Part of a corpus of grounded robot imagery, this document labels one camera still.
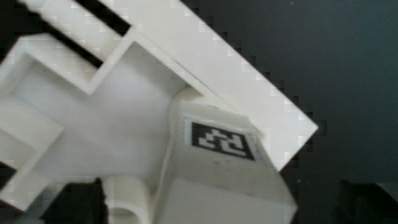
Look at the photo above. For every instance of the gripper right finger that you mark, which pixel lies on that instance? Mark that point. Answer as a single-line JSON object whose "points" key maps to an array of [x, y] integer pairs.
{"points": [[367, 203]]}

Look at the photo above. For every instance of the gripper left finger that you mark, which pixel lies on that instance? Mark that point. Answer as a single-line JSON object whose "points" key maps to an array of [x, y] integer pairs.
{"points": [[78, 207]]}

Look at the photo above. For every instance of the white leg block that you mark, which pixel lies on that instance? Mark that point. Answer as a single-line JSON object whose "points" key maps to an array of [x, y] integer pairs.
{"points": [[222, 186]]}

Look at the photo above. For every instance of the white chair seat block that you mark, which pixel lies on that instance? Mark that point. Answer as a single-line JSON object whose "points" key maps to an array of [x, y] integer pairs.
{"points": [[90, 80]]}

